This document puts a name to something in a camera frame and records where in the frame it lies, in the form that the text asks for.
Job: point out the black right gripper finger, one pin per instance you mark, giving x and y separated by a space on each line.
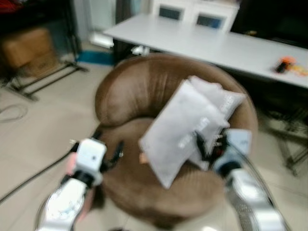
198 144
220 140

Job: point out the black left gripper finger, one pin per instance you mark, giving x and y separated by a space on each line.
97 134
117 154

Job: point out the grey pillow with white print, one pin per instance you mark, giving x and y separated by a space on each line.
222 96
175 130

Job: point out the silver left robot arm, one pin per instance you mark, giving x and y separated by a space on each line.
65 204

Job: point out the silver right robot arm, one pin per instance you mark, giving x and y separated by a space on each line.
252 197

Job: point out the brown round sofa chair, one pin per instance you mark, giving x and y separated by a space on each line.
139 91

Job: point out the blue floor strip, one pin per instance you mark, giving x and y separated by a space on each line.
96 57

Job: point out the long white table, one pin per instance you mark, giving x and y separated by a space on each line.
211 45

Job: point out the orange and black tool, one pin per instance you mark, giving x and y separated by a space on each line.
288 65

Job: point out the black metal rack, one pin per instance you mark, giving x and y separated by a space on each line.
67 29

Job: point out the brown cardboard box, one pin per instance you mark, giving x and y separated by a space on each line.
26 48

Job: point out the white cabinet with glass doors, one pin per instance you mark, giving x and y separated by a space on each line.
192 12

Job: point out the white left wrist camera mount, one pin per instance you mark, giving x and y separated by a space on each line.
90 156

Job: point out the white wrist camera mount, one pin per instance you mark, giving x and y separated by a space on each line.
239 142
90 156

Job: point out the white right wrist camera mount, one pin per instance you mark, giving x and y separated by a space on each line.
239 142

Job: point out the black table leg frame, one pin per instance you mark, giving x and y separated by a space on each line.
288 144

